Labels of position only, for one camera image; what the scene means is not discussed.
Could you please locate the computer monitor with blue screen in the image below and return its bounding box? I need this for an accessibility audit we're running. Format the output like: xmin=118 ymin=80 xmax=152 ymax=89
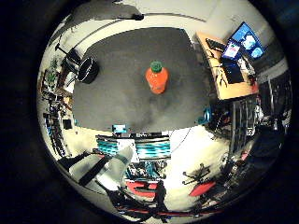
xmin=230 ymin=21 xmax=266 ymax=60

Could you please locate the black dark table mat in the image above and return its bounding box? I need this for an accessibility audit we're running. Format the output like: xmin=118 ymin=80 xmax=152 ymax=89
xmin=72 ymin=27 xmax=216 ymax=134

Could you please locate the wooden desk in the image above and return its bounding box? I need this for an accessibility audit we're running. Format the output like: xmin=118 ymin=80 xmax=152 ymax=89
xmin=195 ymin=32 xmax=260 ymax=101

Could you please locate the teal clamp bracket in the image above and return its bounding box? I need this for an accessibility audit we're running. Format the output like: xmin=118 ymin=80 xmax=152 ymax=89
xmin=111 ymin=123 xmax=129 ymax=134
xmin=197 ymin=105 xmax=213 ymax=126

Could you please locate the black tripod stand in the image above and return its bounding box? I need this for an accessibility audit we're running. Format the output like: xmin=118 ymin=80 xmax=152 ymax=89
xmin=54 ymin=35 xmax=82 ymax=73

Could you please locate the red office chair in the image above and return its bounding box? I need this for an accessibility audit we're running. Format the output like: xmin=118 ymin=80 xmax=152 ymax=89
xmin=182 ymin=162 xmax=218 ymax=198

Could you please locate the open laptop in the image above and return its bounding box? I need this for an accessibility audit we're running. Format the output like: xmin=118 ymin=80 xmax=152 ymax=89
xmin=221 ymin=39 xmax=246 ymax=85

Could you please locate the orange bottle with green cap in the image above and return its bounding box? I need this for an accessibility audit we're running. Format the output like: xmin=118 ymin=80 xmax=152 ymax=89
xmin=144 ymin=61 xmax=170 ymax=95

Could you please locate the black metal rack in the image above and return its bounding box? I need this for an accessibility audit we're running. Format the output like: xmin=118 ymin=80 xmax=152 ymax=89
xmin=229 ymin=98 xmax=261 ymax=147

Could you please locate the black keyboard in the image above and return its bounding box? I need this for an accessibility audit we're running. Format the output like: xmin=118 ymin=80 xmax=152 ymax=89
xmin=205 ymin=37 xmax=228 ymax=52

